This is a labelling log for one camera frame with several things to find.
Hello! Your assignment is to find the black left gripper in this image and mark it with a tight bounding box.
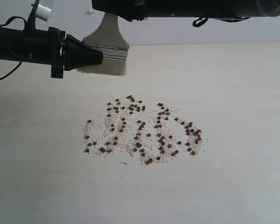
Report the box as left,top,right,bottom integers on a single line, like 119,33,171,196
48,27,103,78

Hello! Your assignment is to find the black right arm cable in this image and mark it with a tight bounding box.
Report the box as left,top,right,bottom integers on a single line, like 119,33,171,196
192,16,250,28

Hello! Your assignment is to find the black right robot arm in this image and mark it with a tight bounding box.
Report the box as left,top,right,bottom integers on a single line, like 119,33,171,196
92,0,280,21

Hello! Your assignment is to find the white paint brush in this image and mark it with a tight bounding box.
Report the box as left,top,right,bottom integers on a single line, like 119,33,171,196
77,13,130,76

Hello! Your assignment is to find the pile of rice and pellets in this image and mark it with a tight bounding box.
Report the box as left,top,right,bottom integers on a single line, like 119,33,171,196
82,95,203,166

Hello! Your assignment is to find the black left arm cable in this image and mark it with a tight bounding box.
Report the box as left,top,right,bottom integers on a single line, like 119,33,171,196
0,16,26,83

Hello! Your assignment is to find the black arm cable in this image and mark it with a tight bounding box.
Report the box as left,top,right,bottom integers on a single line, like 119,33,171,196
0,16,26,83
192,16,250,28

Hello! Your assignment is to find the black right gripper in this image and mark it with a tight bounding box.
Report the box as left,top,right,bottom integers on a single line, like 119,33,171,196
91,0,147,22

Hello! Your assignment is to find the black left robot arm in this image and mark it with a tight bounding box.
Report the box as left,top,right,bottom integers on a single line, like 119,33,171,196
0,27,103,78

